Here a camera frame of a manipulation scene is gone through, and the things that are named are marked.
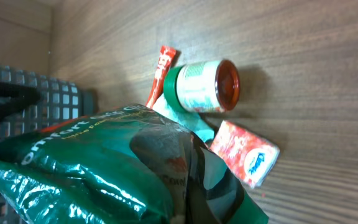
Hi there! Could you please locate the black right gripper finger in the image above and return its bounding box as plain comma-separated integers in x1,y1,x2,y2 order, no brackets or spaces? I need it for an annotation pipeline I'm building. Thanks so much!
0,82,41,123

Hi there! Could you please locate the green 3M gloves packet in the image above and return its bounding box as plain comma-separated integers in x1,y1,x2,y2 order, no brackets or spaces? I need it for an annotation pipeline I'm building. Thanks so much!
0,105,269,223

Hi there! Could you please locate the red small packet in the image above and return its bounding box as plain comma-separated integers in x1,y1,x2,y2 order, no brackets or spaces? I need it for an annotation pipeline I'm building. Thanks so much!
145,45,177,108

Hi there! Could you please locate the pale green small packet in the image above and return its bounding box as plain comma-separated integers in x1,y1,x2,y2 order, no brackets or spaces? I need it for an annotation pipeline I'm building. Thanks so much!
152,94,214,142

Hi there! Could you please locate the small jar green lid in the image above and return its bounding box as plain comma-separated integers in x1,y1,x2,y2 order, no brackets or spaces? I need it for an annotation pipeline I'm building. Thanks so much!
163,59,241,113

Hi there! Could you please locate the red white small carton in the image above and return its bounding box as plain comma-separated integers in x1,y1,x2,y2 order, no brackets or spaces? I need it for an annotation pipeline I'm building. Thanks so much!
210,121,280,189

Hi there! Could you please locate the grey plastic shopping basket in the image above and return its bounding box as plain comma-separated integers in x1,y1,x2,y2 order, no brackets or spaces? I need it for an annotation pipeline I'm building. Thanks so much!
0,65,97,223

